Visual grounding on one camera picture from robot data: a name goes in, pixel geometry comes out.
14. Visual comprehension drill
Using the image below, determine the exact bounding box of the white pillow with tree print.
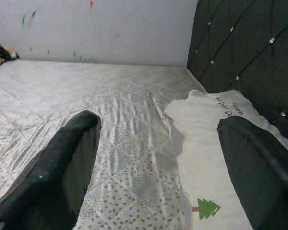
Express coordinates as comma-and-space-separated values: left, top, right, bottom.
163, 89, 288, 230

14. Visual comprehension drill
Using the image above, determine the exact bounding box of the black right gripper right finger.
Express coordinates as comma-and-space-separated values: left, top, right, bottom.
216, 115, 288, 230

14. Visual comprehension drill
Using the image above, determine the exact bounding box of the black tufted headboard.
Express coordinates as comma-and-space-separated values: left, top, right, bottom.
186, 0, 288, 144

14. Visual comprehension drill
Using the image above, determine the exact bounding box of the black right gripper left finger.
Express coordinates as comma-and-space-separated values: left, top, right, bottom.
0, 109, 102, 230

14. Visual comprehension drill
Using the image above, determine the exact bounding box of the white quilted mattress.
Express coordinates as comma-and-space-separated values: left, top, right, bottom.
0, 59, 207, 230

